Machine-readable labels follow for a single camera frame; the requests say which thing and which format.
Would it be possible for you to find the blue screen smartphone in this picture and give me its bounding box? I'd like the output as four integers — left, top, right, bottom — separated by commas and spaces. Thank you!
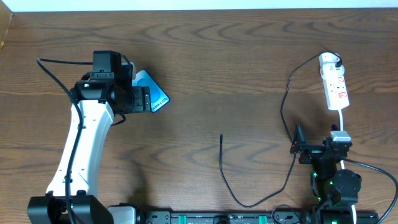
132, 70, 170, 113

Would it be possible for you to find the black charger cable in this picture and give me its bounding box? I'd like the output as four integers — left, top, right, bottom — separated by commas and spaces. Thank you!
219, 51, 343, 209

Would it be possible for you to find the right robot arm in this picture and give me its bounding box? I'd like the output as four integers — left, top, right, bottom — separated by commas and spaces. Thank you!
290, 123, 362, 223

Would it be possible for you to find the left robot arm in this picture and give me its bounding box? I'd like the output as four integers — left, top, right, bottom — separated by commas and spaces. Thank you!
27, 63, 150, 223

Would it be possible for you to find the white USB charger adapter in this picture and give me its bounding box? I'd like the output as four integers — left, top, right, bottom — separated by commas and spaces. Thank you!
319, 52, 345, 80

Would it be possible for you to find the white power strip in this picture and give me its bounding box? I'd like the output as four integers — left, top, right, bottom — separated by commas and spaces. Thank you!
322, 73, 349, 111

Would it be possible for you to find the black left camera cable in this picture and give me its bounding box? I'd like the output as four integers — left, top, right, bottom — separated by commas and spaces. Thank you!
36, 57, 94, 224

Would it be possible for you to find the black camera cable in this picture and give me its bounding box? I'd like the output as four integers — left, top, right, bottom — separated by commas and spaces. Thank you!
340, 157, 398, 224
36, 57, 94, 224

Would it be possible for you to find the black right camera cable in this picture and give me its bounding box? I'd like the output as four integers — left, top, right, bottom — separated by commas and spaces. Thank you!
340, 157, 398, 224

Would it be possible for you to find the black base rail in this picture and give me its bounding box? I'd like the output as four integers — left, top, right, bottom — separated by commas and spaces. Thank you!
136, 210, 380, 224

